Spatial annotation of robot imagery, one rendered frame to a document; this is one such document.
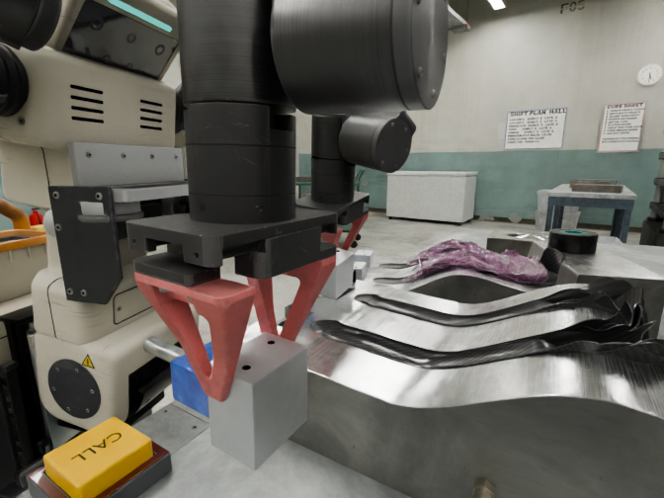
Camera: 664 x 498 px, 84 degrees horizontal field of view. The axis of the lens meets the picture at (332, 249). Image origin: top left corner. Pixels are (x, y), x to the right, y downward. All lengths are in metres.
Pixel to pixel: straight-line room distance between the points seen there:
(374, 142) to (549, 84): 7.30
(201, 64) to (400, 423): 0.29
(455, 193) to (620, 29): 3.30
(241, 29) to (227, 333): 0.13
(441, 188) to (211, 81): 6.88
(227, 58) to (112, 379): 0.57
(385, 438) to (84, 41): 0.61
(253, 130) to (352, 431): 0.27
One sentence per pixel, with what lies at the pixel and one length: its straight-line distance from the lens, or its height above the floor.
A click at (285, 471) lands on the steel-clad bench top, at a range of 0.40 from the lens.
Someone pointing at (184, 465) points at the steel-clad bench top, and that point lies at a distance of 0.42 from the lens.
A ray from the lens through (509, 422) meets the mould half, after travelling 0.31.
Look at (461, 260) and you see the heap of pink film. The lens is 0.69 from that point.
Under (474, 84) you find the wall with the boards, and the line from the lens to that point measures 7.91.
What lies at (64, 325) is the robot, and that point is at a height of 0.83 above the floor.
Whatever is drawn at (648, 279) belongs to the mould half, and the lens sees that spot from 0.71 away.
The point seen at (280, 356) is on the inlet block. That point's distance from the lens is 0.23.
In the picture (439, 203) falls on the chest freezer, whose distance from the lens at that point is 7.06.
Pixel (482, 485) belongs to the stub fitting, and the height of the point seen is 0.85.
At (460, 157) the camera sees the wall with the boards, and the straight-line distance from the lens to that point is 7.82.
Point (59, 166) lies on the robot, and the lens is 0.68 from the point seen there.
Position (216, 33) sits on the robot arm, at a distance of 0.19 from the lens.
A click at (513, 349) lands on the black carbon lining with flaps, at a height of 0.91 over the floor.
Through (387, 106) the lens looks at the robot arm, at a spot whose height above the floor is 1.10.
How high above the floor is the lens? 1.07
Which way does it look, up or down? 13 degrees down
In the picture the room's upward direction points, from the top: straight up
